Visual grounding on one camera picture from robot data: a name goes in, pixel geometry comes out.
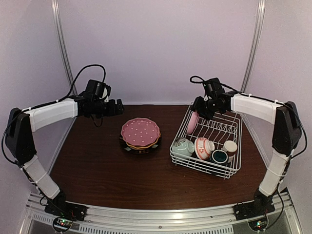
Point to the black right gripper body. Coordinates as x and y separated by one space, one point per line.
208 108

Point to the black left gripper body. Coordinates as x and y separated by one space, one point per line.
101 110

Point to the white brown small cup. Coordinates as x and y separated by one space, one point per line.
230 147

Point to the white red patterned bowl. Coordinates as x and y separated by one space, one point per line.
204 148

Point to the aluminium front frame rail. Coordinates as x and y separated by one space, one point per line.
105 220

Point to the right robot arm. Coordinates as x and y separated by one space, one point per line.
287 127

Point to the yellow polka dot plate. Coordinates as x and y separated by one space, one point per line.
141 146

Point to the right aluminium corner post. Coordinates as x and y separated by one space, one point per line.
260 14

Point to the plain pink plate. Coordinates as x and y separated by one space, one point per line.
192 122

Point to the black striped rim plate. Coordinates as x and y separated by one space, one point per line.
130 150

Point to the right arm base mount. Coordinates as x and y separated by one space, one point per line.
260 205

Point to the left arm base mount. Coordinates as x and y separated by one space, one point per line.
58 206

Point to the aluminium corner post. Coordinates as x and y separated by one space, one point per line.
260 14
61 40

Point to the left aluminium corner post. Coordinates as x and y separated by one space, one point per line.
61 40

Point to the dark teal small cup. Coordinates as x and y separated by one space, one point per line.
219 157

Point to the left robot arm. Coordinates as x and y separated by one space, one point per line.
23 124

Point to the pale green floral bowl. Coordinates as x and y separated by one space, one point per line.
182 147

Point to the pink polka dot plate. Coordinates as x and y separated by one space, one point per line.
140 131

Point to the white wire dish rack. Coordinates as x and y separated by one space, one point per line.
222 127

